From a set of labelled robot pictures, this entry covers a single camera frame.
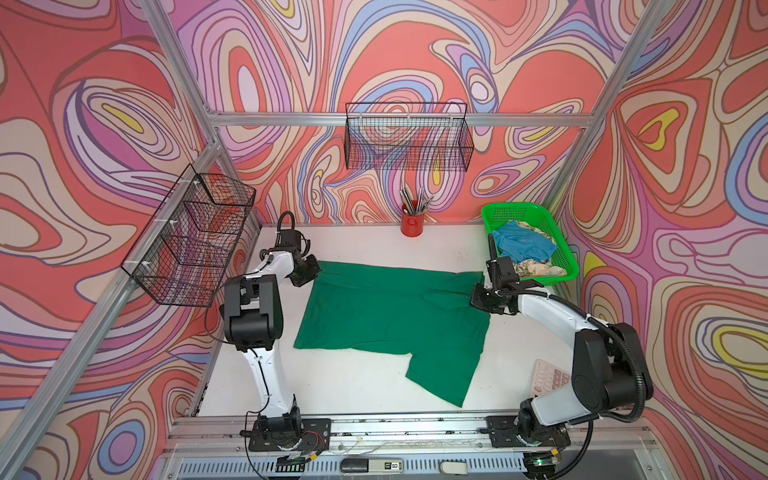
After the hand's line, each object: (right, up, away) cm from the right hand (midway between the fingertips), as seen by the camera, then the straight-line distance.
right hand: (477, 306), depth 92 cm
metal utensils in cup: (-18, +35, +22) cm, 45 cm away
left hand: (-51, +11, +10) cm, 53 cm away
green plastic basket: (+17, +32, +28) cm, 45 cm away
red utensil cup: (-18, +27, +21) cm, 39 cm away
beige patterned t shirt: (+24, +11, +10) cm, 28 cm away
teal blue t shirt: (+20, +19, +14) cm, 31 cm away
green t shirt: (-26, -2, +4) cm, 27 cm away
